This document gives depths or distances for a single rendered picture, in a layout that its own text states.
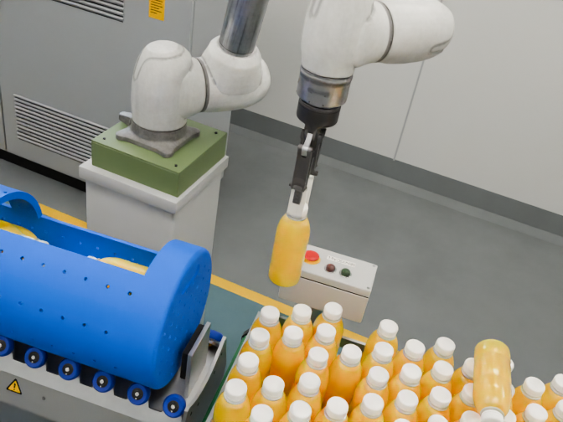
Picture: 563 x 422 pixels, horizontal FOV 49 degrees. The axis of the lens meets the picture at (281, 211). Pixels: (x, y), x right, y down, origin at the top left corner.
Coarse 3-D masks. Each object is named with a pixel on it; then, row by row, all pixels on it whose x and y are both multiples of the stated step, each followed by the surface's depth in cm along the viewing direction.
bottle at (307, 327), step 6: (288, 318) 131; (288, 324) 130; (294, 324) 130; (300, 324) 129; (306, 324) 130; (282, 330) 132; (306, 330) 130; (312, 330) 132; (306, 336) 130; (306, 342) 131
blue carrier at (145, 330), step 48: (0, 192) 123; (0, 240) 114; (48, 240) 140; (96, 240) 136; (0, 288) 112; (48, 288) 111; (96, 288) 110; (144, 288) 110; (192, 288) 120; (48, 336) 113; (96, 336) 110; (144, 336) 108; (144, 384) 116
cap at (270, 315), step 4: (264, 308) 128; (268, 308) 128; (272, 308) 129; (276, 308) 129; (264, 312) 127; (268, 312) 127; (272, 312) 128; (276, 312) 128; (264, 316) 126; (268, 316) 126; (272, 316) 127; (276, 316) 127; (264, 320) 127; (268, 320) 126; (272, 320) 126; (276, 320) 127
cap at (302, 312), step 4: (300, 304) 131; (304, 304) 131; (296, 308) 130; (300, 308) 130; (304, 308) 130; (308, 308) 130; (292, 312) 130; (296, 312) 129; (300, 312) 129; (304, 312) 129; (308, 312) 129; (296, 316) 129; (300, 316) 128; (304, 316) 128; (308, 316) 129; (296, 320) 129; (300, 320) 129; (304, 320) 129
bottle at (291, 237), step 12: (288, 216) 121; (276, 228) 124; (288, 228) 121; (300, 228) 121; (276, 240) 124; (288, 240) 122; (300, 240) 122; (276, 252) 125; (288, 252) 123; (300, 252) 124; (276, 264) 126; (288, 264) 125; (300, 264) 126; (276, 276) 128; (288, 276) 127; (300, 276) 130
